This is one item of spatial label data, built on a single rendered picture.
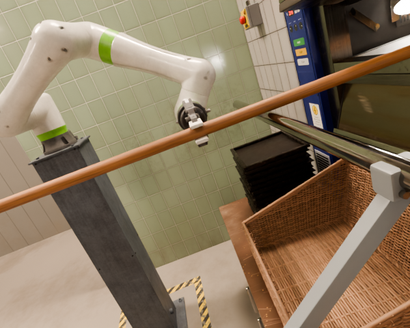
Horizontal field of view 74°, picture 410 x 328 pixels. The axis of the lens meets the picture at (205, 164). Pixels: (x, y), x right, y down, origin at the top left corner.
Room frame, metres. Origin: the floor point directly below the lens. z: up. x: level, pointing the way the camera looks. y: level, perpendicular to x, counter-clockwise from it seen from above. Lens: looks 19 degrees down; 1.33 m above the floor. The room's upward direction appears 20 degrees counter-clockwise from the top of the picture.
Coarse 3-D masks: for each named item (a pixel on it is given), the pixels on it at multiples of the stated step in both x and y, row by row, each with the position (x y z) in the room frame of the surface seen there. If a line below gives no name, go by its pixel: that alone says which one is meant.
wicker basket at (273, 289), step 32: (320, 192) 0.90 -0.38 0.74; (352, 192) 0.86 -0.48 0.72; (256, 224) 0.90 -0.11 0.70; (288, 224) 0.90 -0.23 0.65; (320, 224) 0.90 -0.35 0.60; (352, 224) 0.84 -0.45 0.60; (256, 256) 0.71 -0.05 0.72; (288, 256) 0.81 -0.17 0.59; (320, 256) 0.75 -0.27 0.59; (384, 256) 0.66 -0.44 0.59; (288, 288) 0.68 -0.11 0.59; (352, 288) 0.59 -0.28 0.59; (384, 288) 0.56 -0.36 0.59; (352, 320) 0.51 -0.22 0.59; (384, 320) 0.36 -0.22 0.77
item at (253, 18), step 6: (252, 6) 1.50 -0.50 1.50; (258, 6) 1.50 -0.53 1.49; (240, 12) 1.59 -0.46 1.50; (246, 12) 1.51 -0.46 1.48; (252, 12) 1.50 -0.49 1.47; (258, 12) 1.50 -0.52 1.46; (246, 18) 1.52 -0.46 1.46; (252, 18) 1.50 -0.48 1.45; (258, 18) 1.50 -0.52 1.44; (246, 24) 1.55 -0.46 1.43; (252, 24) 1.50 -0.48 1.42; (258, 24) 1.50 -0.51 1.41; (246, 30) 1.60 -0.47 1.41
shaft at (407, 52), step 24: (408, 48) 0.62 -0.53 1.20; (336, 72) 0.63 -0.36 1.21; (360, 72) 0.61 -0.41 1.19; (288, 96) 0.61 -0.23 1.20; (216, 120) 0.62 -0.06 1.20; (240, 120) 0.62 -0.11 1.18; (168, 144) 0.61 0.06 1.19; (96, 168) 0.62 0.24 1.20; (24, 192) 0.62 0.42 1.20; (48, 192) 0.62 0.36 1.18
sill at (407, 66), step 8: (368, 56) 0.84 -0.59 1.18; (376, 56) 0.79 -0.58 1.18; (336, 64) 0.93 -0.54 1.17; (344, 64) 0.89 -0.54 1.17; (352, 64) 0.85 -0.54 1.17; (392, 64) 0.69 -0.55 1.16; (400, 64) 0.66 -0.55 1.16; (408, 64) 0.64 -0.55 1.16; (376, 72) 0.75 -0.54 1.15; (384, 72) 0.72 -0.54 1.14; (392, 72) 0.69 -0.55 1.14; (400, 72) 0.66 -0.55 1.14; (408, 72) 0.64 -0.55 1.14
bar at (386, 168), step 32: (288, 128) 0.49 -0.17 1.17; (320, 128) 0.41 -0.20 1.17; (352, 160) 0.30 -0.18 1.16; (384, 160) 0.26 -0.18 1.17; (384, 192) 0.24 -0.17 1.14; (384, 224) 0.24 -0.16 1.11; (352, 256) 0.24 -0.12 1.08; (320, 288) 0.24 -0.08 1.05; (288, 320) 0.25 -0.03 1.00; (320, 320) 0.23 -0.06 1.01
